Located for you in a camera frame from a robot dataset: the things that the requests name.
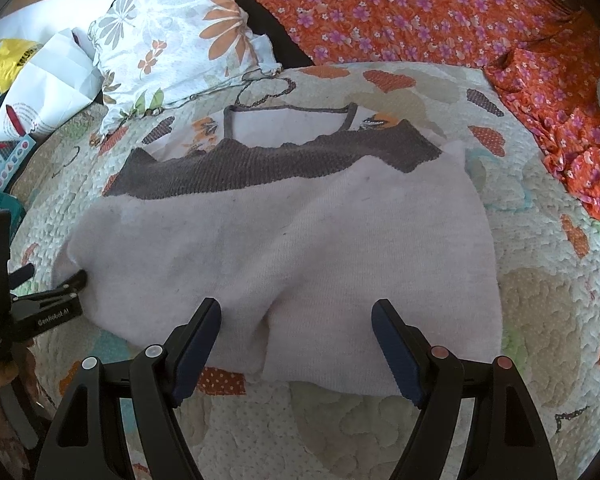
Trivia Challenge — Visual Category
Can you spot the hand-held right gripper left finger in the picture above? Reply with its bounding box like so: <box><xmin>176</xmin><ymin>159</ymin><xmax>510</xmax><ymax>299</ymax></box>
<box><xmin>32</xmin><ymin>298</ymin><xmax>222</xmax><ymax>480</ymax></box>

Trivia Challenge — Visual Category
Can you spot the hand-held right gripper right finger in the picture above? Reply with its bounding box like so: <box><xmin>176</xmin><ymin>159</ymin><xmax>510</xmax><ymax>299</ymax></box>
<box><xmin>371</xmin><ymin>299</ymin><xmax>553</xmax><ymax>480</ymax></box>

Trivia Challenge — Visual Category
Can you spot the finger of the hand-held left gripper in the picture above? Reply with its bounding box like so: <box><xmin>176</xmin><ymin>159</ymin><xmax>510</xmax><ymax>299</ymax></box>
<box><xmin>12</xmin><ymin>269</ymin><xmax>89</xmax><ymax>307</ymax></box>
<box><xmin>9</xmin><ymin>264</ymin><xmax>36</xmax><ymax>290</ymax></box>

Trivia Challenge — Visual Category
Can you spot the pink sweater with grey trim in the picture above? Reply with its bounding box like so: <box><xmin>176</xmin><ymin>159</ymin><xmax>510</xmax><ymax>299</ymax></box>
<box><xmin>55</xmin><ymin>101</ymin><xmax>503</xmax><ymax>397</ymax></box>

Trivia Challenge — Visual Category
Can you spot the card with coloured dots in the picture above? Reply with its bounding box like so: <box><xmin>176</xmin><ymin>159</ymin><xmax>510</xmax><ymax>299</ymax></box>
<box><xmin>0</xmin><ymin>134</ymin><xmax>37</xmax><ymax>188</ymax></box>

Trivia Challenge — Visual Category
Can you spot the patchwork quilt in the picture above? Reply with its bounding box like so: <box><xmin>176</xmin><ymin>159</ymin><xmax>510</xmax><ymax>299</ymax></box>
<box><xmin>10</xmin><ymin>62</ymin><xmax>600</xmax><ymax>480</ymax></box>

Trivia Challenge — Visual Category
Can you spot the white paper bag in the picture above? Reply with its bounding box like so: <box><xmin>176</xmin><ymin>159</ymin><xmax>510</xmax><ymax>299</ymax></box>
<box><xmin>0</xmin><ymin>27</ymin><xmax>104</xmax><ymax>144</ymax></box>

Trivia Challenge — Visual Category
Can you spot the yellow plastic bag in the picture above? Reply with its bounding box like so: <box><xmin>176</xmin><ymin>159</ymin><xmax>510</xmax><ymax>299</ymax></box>
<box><xmin>0</xmin><ymin>37</ymin><xmax>42</xmax><ymax>95</ymax></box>

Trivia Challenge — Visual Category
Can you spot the white floral pillow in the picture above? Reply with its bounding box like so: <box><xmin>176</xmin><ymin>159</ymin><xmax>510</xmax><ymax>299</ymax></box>
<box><xmin>87</xmin><ymin>0</ymin><xmax>283</xmax><ymax>133</ymax></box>

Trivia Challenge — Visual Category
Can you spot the black cloth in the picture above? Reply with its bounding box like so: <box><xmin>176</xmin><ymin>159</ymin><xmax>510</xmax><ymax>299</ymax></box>
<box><xmin>229</xmin><ymin>0</ymin><xmax>315</xmax><ymax>70</ymax></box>

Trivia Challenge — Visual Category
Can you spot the orange floral cloth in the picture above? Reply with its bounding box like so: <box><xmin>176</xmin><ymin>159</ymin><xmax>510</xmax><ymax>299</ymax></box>
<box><xmin>235</xmin><ymin>0</ymin><xmax>600</xmax><ymax>222</ymax></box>

